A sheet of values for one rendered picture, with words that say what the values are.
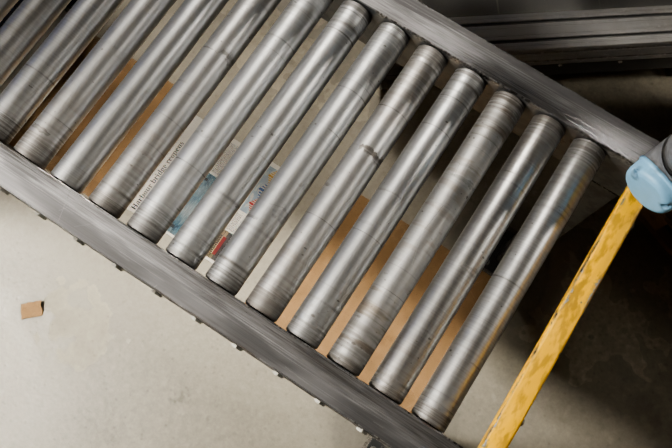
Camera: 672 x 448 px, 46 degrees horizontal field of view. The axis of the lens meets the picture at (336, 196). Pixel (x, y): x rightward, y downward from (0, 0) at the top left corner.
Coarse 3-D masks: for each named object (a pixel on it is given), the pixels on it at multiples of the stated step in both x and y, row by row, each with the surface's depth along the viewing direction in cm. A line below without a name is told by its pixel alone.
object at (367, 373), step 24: (336, 240) 188; (384, 264) 186; (432, 264) 187; (360, 288) 185; (480, 288) 185; (288, 312) 183; (408, 312) 184; (336, 336) 182; (384, 336) 182; (432, 360) 181; (408, 408) 178
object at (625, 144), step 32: (352, 0) 116; (384, 0) 116; (416, 0) 116; (416, 32) 114; (448, 32) 114; (448, 64) 116; (480, 64) 113; (512, 64) 113; (480, 96) 119; (544, 96) 112; (576, 96) 112; (576, 128) 111; (608, 128) 111; (608, 160) 113
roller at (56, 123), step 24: (144, 0) 115; (168, 0) 116; (120, 24) 114; (144, 24) 115; (96, 48) 113; (120, 48) 113; (96, 72) 112; (72, 96) 111; (96, 96) 113; (48, 120) 110; (72, 120) 111; (24, 144) 109; (48, 144) 110
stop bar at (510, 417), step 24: (624, 192) 107; (624, 216) 106; (600, 240) 105; (600, 264) 104; (576, 288) 103; (576, 312) 102; (552, 336) 101; (528, 360) 101; (552, 360) 101; (528, 384) 100; (504, 408) 99; (528, 408) 99; (504, 432) 98
